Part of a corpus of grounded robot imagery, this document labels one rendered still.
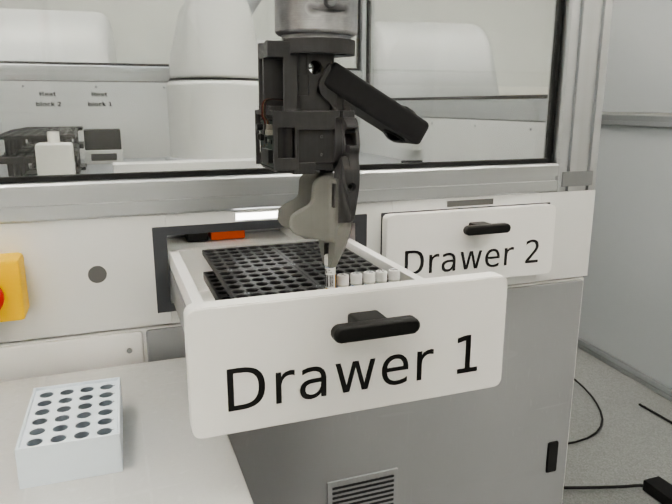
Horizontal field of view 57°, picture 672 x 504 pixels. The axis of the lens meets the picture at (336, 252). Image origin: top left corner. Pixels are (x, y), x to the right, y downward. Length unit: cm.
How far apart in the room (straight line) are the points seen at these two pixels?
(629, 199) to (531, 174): 176
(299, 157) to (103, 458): 32
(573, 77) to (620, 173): 177
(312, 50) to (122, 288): 41
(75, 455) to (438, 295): 35
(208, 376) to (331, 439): 49
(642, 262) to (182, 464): 231
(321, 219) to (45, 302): 39
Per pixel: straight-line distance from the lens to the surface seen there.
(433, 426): 105
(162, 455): 63
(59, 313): 84
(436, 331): 56
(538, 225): 101
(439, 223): 91
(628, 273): 278
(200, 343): 50
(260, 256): 76
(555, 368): 114
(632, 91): 276
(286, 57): 57
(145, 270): 82
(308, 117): 55
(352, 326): 49
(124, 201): 81
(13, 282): 78
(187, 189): 81
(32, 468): 62
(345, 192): 57
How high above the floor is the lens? 108
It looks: 13 degrees down
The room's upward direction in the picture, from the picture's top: straight up
